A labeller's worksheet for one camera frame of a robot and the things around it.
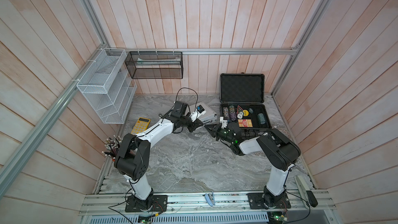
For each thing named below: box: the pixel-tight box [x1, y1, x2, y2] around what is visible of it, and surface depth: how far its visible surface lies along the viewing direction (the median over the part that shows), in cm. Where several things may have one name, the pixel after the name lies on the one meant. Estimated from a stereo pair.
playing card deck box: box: [237, 118, 253, 128], surface depth 103 cm
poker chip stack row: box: [222, 105, 237, 122], surface depth 108 cm
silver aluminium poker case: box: [189, 101, 218, 125], surface depth 94 cm
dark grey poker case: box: [219, 72, 272, 131], surface depth 110 cm
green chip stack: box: [257, 113, 266, 125], surface depth 104 cm
